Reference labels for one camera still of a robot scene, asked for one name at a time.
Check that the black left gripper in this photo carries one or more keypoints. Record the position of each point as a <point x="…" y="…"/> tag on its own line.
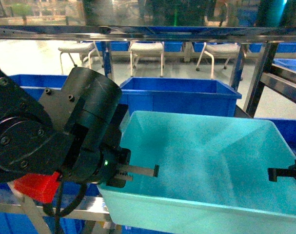
<point x="114" y="167"/>

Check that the teal plastic bin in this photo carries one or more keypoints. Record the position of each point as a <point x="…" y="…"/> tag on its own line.
<point x="213" y="176"/>

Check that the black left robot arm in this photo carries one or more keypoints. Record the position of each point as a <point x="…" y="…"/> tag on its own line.
<point x="73" y="131"/>

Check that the blue bin center shelf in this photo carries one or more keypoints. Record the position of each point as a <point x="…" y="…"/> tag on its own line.
<point x="176" y="95"/>

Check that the blue bin shelf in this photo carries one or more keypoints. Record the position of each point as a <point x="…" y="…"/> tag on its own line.
<point x="287" y="63"/>
<point x="176" y="95"/>
<point x="35" y="85"/>

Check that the blue bin right shelf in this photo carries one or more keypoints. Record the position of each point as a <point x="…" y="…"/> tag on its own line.
<point x="287" y="63"/>

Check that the blue bin left shelf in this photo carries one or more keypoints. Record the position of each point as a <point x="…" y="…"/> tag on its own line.
<point x="35" y="85"/>

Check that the white chair middle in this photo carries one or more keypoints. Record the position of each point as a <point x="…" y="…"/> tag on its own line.
<point x="139" y="50"/>

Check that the white chair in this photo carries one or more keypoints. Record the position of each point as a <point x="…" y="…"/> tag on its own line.
<point x="139" y="50"/>
<point x="88" y="48"/>
<point x="214" y="50"/>

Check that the white chair left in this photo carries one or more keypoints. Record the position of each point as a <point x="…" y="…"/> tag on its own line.
<point x="88" y="48"/>

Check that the white chair right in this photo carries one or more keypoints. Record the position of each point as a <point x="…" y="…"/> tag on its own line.
<point x="214" y="50"/>

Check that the red plastic mount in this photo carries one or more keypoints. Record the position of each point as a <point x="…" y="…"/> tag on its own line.
<point x="41" y="188"/>

